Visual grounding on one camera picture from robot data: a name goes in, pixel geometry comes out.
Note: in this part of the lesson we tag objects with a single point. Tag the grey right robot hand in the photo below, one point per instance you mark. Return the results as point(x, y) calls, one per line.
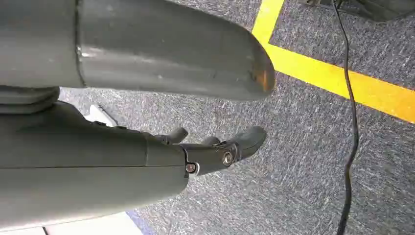
point(136, 55)

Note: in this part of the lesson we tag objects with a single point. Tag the small white floor piece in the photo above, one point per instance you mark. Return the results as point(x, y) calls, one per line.
point(99, 115)

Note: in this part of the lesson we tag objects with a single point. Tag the ribbed grey right arm sleeve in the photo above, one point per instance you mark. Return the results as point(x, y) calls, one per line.
point(26, 99)

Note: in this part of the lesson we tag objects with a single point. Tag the white flat panel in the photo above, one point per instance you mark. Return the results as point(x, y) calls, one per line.
point(94, 226)

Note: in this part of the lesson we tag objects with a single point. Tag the yellow floor tape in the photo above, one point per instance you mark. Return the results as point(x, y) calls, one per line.
point(324, 74)

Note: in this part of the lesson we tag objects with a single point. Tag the dark grey machine base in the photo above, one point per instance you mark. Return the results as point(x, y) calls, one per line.
point(373, 9)

